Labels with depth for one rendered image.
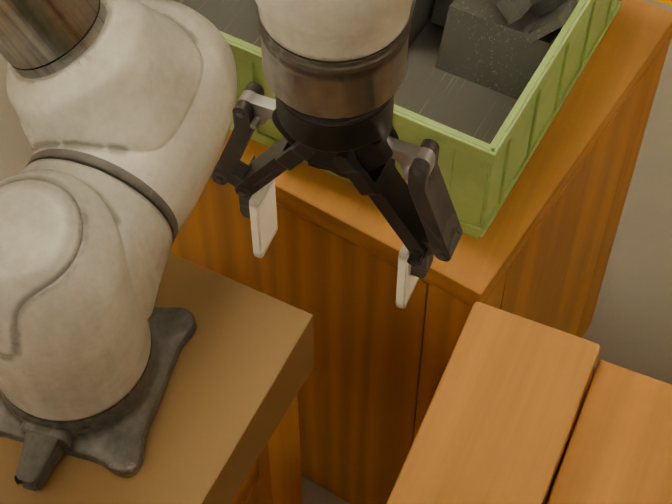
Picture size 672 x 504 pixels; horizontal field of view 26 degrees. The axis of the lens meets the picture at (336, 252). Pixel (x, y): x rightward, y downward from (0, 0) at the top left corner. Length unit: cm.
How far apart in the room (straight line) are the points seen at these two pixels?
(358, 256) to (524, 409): 38
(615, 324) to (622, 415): 110
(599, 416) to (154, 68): 57
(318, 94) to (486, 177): 78
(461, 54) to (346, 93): 93
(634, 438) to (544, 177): 41
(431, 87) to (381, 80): 92
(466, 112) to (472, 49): 8
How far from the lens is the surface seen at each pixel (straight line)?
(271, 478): 168
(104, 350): 129
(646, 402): 153
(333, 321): 193
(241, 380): 144
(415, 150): 94
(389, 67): 86
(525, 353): 152
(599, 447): 150
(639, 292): 266
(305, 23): 81
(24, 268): 122
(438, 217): 97
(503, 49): 176
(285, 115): 91
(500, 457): 146
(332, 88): 85
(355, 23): 80
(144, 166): 132
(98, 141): 132
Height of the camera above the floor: 220
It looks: 56 degrees down
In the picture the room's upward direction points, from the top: straight up
